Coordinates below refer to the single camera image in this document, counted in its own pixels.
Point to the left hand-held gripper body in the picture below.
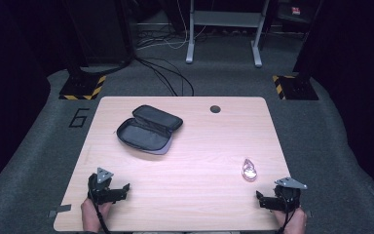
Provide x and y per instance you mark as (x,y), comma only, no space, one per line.
(100,190)

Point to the white metal desk frame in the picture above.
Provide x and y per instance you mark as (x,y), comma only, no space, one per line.
(224,19)

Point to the person's right hand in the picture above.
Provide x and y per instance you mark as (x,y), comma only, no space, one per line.
(292,221)

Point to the black stand base hazard stripes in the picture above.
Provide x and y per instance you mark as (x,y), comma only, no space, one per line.
(82,87)
(294,87)

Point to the small clear pink pouch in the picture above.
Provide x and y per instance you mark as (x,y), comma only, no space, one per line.
(249,170)

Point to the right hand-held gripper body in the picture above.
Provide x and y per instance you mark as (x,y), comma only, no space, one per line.
(288,195)

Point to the dark cabinet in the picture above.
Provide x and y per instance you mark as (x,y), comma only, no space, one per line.
(94,31)

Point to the grey tape strip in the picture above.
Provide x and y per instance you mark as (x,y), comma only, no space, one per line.
(60,210)

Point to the black zipper case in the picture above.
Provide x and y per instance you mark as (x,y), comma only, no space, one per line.
(144,135)

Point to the person's left hand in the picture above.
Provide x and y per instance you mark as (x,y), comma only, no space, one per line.
(92,214)

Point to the dark box red label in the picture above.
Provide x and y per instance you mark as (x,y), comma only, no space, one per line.
(293,11)

